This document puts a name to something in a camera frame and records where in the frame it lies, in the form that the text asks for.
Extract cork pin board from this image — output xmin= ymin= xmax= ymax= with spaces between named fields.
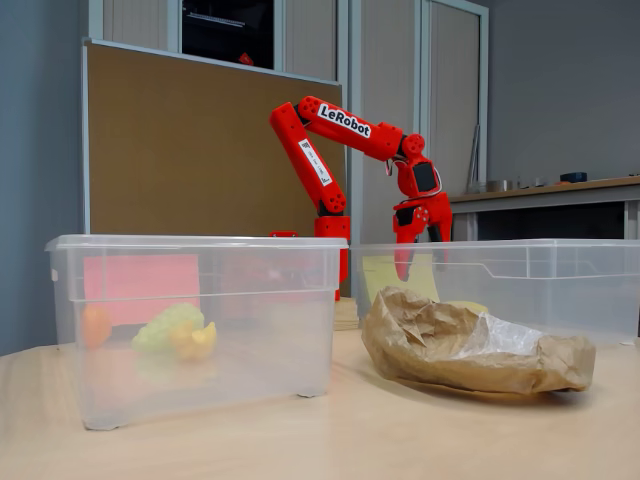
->
xmin=82 ymin=38 xmax=346 ymax=236

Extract yellow toy banana bunch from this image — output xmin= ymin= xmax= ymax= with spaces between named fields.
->
xmin=168 ymin=320 xmax=218 ymax=362

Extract yellow sticky note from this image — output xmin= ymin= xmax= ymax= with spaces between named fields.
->
xmin=362 ymin=254 xmax=441 ymax=304

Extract grey metal cabinet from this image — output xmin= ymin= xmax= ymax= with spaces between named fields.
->
xmin=88 ymin=0 xmax=490 ymax=246

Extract light green toy grapes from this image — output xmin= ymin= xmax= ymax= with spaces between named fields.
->
xmin=131 ymin=302 xmax=206 ymax=354

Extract wooden background desk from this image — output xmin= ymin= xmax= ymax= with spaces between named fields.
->
xmin=449 ymin=174 xmax=640 ymax=241

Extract clear plastic bin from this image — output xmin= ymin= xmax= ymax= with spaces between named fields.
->
xmin=349 ymin=238 xmax=640 ymax=346
xmin=44 ymin=233 xmax=350 ymax=431

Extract wooden base block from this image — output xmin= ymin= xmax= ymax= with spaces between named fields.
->
xmin=333 ymin=297 xmax=362 ymax=332

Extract pink sticky note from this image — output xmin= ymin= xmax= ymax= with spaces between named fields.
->
xmin=82 ymin=253 xmax=202 ymax=329

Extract toy orange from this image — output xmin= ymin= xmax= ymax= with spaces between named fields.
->
xmin=81 ymin=305 xmax=112 ymax=350

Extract leaning metal rail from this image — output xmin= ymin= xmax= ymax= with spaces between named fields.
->
xmin=466 ymin=123 xmax=482 ymax=195

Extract black device in cabinet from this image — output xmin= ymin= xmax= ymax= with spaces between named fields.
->
xmin=181 ymin=0 xmax=275 ymax=70

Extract crumpled brown paper bag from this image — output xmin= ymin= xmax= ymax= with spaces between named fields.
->
xmin=360 ymin=285 xmax=597 ymax=396

